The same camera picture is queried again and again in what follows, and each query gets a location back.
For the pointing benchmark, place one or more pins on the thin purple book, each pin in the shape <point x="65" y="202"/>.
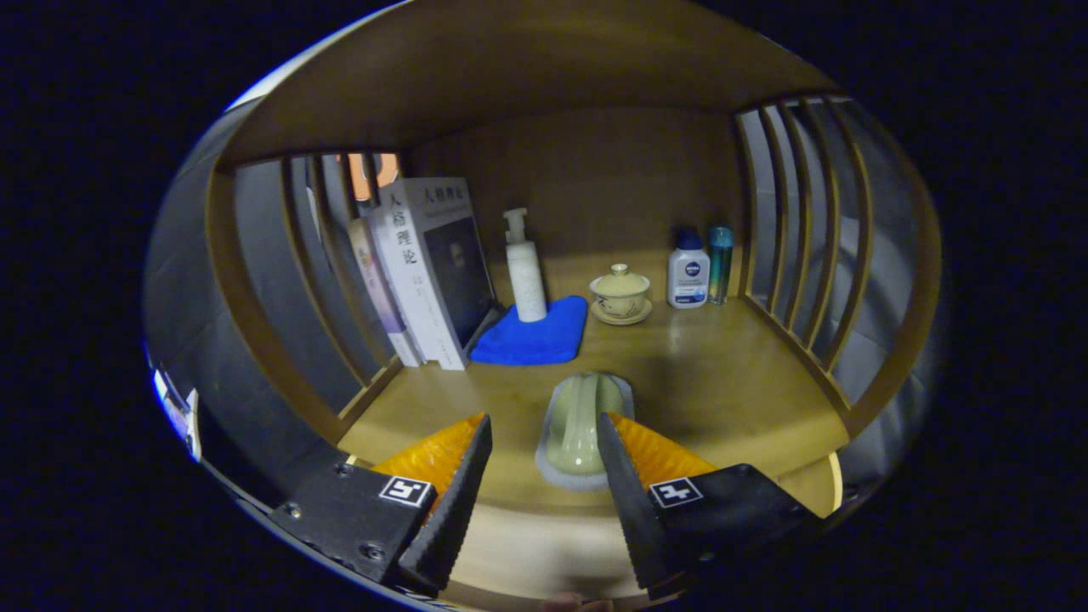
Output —
<point x="378" y="289"/>

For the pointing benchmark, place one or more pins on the white pump bottle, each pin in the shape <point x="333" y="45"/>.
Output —
<point x="527" y="280"/>

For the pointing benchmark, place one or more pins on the white bottle with blue cap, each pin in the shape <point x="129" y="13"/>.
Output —
<point x="687" y="276"/>

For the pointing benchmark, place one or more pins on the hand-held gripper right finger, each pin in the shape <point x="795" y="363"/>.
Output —
<point x="633" y="510"/>

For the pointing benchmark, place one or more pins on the blue folded cloth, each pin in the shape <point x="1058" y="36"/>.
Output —
<point x="535" y="340"/>

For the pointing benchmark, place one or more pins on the thick white book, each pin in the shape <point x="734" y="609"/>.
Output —
<point x="425" y="272"/>

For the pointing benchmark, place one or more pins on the green scrub brush with sponge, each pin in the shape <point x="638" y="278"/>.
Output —
<point x="578" y="425"/>

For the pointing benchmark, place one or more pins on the wooden cabinet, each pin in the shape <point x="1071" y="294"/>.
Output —
<point x="552" y="68"/>

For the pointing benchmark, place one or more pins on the beige lidded teacup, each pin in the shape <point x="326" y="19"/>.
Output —
<point x="620" y="293"/>

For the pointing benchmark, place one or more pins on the wooden countertop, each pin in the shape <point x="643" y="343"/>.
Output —
<point x="722" y="374"/>

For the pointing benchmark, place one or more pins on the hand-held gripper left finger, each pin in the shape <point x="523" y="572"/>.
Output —
<point x="450" y="510"/>

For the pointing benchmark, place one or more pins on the teal slim bottle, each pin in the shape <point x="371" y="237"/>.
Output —
<point x="720" y="263"/>

